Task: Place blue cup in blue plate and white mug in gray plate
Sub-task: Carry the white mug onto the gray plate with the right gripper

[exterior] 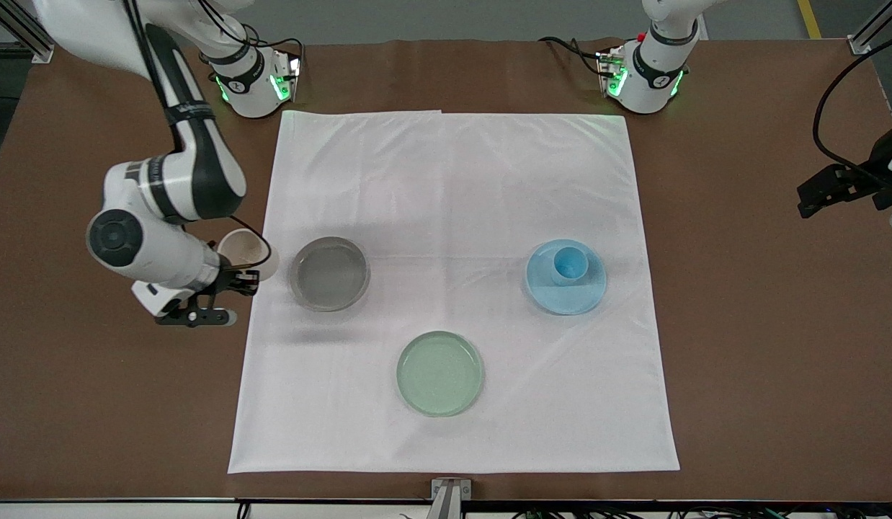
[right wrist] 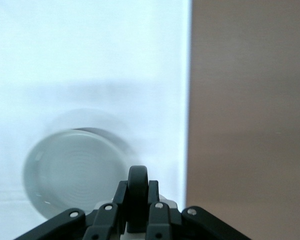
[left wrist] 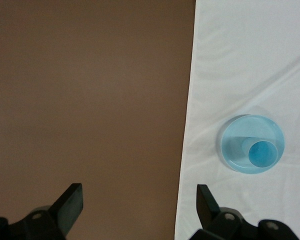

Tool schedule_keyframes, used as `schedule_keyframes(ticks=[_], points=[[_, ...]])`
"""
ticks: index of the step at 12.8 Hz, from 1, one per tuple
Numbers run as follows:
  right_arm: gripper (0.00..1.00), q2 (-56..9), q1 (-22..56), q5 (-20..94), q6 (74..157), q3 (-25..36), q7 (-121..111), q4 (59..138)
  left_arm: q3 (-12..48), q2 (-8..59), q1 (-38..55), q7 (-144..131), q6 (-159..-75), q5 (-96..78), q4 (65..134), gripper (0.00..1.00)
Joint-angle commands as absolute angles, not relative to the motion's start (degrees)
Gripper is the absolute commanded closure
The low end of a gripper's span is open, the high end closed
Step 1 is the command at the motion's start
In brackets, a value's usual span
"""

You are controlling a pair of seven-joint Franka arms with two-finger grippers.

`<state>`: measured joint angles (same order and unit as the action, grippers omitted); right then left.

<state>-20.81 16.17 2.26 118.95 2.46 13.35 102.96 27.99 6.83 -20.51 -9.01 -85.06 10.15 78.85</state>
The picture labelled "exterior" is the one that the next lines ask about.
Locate white mug black handle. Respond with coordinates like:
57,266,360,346
217,229,280,283

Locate blue cup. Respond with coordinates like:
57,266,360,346
550,246,589,286

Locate gray plate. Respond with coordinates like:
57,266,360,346
289,236,371,313

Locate green plate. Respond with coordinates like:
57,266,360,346
396,331,485,417

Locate blue plate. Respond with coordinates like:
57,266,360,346
526,239,607,316

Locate white cloth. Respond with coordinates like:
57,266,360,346
228,110,681,474

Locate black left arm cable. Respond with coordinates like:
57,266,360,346
812,32,892,185

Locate aluminium frame profile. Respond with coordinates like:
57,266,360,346
0,0,55,64
848,0,892,56

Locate black right base cable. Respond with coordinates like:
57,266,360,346
253,36,306,81

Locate black base cable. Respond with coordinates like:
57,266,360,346
253,36,306,81
538,36,610,77

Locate black left base cable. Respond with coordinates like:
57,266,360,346
538,36,610,77

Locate metal bracket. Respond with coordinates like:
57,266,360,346
426,478,473,519

